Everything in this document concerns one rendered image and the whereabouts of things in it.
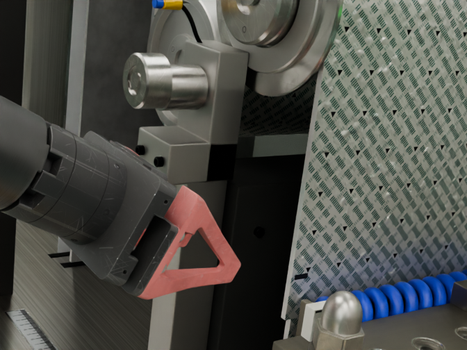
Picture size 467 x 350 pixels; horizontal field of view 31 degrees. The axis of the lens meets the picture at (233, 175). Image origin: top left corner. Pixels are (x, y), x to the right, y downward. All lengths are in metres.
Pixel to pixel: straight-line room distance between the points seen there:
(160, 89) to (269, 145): 0.60
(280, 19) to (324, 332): 0.21
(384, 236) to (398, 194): 0.03
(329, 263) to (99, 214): 0.22
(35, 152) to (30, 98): 0.84
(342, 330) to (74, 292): 0.42
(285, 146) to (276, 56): 0.56
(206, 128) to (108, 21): 0.31
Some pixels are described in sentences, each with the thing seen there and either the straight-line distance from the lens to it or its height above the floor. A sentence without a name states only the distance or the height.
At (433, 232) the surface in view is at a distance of 0.70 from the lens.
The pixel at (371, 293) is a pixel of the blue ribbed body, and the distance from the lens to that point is 0.64.
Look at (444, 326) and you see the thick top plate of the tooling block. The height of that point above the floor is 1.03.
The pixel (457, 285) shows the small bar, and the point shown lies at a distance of 0.67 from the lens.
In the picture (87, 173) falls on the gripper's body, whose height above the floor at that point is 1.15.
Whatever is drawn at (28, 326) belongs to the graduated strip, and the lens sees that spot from 0.84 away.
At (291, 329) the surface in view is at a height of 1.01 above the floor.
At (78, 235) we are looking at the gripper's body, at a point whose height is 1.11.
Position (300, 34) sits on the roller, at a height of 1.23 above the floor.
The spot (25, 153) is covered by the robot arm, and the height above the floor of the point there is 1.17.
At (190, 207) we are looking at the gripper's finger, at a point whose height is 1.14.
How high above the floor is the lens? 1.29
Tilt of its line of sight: 17 degrees down
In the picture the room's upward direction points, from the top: 7 degrees clockwise
